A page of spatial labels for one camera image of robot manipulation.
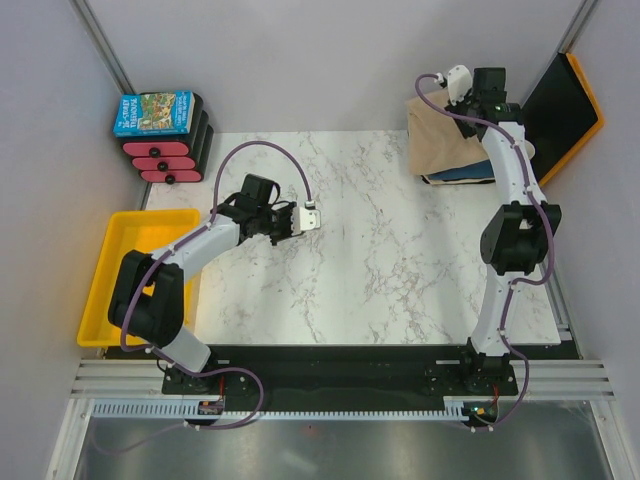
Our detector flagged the folded blue t-shirt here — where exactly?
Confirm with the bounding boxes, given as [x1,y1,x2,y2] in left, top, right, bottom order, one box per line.
[427,160,494,182]

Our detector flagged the black orange tray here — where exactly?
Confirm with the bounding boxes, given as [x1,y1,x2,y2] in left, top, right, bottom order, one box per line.
[523,53,605,186]

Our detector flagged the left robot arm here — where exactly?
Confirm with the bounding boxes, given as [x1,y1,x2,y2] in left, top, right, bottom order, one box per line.
[107,174,300,393]

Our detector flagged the blue treehouse book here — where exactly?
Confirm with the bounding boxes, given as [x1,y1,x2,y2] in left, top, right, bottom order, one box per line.
[112,90,202,138]

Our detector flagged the aluminium frame rail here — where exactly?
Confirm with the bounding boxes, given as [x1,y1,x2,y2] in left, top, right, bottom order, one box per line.
[71,360,164,399]

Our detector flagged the yellow mug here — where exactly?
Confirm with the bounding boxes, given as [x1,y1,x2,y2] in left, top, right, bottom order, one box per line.
[520,140,536,161]

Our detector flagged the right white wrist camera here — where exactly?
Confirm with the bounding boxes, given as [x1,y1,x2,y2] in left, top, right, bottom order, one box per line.
[446,65,473,105]

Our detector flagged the white cable duct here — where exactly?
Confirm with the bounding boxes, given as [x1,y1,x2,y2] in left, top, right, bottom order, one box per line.
[91,398,469,421]

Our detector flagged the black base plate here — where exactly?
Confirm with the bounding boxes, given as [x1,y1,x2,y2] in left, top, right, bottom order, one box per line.
[162,346,518,411]

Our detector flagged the beige t-shirt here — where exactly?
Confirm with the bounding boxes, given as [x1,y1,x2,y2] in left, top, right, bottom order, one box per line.
[406,97,489,176]

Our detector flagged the yellow plastic bin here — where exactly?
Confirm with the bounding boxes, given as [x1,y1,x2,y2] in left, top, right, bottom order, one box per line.
[76,209,200,348]

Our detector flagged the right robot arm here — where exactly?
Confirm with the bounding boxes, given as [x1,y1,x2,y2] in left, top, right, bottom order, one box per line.
[445,65,562,394]

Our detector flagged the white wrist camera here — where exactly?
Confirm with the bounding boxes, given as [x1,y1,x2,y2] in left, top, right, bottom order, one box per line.
[292,206,321,235]
[446,65,473,105]

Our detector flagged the black pink drawer unit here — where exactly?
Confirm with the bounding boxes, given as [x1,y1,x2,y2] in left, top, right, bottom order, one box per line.
[116,93,214,185]

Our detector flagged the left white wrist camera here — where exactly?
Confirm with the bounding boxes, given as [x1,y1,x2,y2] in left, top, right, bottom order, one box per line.
[292,206,321,235]

